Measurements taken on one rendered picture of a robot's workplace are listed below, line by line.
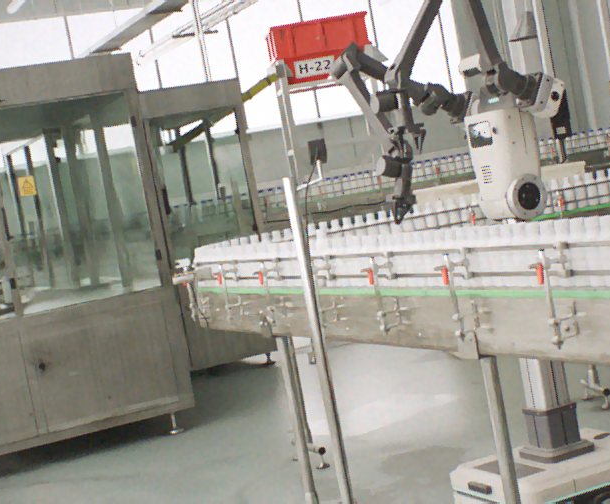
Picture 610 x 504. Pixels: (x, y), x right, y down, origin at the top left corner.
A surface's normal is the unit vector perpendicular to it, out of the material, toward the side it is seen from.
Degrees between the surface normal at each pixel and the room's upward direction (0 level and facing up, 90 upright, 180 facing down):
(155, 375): 90
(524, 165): 101
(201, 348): 90
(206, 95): 90
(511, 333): 90
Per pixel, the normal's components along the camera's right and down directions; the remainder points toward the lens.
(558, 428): 0.40, -0.03
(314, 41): 0.11, 0.03
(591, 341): -0.90, 0.18
